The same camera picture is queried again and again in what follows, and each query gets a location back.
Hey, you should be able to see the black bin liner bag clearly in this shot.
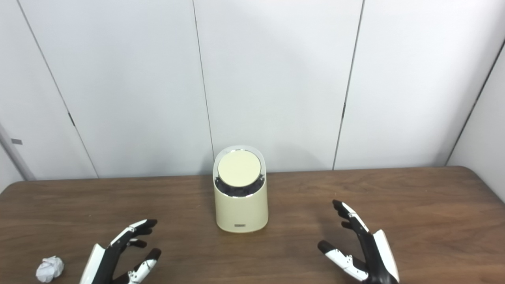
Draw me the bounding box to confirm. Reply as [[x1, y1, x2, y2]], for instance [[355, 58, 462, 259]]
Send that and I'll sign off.
[[215, 177, 265, 198]]

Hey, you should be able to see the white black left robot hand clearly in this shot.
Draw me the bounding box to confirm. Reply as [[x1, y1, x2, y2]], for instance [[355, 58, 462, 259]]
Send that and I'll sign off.
[[79, 219, 162, 284]]

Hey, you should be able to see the cream-colored round bin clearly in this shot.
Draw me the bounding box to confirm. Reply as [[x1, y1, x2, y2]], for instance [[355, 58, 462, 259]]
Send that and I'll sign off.
[[213, 145, 269, 234]]

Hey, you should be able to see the grey wall corner strip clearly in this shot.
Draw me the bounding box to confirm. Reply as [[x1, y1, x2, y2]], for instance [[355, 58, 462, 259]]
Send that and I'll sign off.
[[0, 122, 36, 181]]

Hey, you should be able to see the cream round bin lid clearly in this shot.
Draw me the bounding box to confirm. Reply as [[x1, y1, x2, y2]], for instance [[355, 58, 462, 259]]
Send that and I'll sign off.
[[217, 149, 262, 188]]

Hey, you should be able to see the white paper ball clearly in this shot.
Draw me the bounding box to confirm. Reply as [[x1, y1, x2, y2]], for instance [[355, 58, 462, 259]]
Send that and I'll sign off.
[[36, 256, 65, 283]]

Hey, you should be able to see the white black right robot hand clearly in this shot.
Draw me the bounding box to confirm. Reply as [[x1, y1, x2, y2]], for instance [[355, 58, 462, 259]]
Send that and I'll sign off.
[[318, 199, 400, 284]]

